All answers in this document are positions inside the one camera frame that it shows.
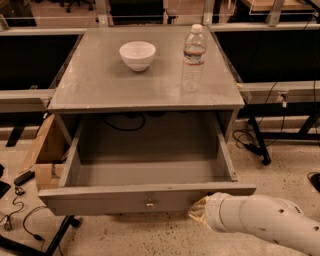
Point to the brass drawer knob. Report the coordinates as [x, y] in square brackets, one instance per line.
[149, 204]

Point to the white ceramic bowl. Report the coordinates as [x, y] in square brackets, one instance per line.
[137, 55]

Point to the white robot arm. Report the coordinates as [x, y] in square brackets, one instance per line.
[271, 219]

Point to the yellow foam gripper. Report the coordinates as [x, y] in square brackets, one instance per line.
[213, 210]

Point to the clear plastic water bottle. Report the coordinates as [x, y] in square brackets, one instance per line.
[194, 50]

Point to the grey top drawer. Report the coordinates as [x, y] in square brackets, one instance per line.
[109, 171]

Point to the black table leg right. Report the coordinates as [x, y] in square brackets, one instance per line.
[261, 148]

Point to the brown cardboard box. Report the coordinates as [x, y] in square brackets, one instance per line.
[45, 156]

